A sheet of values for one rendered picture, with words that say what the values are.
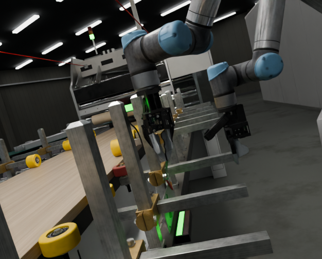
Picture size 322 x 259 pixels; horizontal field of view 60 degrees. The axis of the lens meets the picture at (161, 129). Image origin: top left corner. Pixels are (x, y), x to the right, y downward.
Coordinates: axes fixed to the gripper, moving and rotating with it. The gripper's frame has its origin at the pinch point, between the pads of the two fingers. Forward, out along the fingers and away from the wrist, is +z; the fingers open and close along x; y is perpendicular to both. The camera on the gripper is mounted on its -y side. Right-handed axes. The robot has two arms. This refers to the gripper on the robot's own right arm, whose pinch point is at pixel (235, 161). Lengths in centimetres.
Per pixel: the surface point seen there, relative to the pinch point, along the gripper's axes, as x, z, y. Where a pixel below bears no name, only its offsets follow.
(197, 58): 222, -59, 1
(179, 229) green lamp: -18.9, 11.8, -22.9
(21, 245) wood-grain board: -52, -8, -49
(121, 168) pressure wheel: -3.9, -8.6, -40.9
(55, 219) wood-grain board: -41, -8, -47
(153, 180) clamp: -8.5, -2.5, -29.2
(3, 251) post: -80, -21, -26
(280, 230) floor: 90, 83, 23
